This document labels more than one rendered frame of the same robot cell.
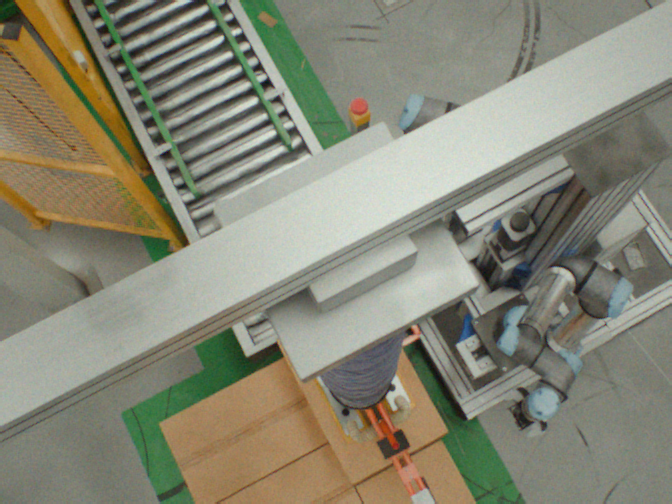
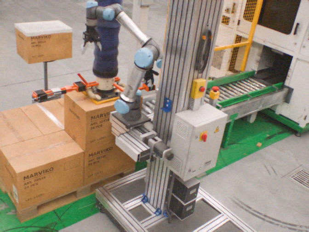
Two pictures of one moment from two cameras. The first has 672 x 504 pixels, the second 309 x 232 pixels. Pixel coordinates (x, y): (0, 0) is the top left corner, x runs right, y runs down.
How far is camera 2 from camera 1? 333 cm
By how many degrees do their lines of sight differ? 55
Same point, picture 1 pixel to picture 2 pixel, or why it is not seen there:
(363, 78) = (249, 171)
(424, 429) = (86, 106)
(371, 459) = (74, 95)
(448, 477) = (66, 153)
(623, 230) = (186, 118)
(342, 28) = (269, 164)
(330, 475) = not seen: hidden behind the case
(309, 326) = not seen: outside the picture
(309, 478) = not seen: hidden behind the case
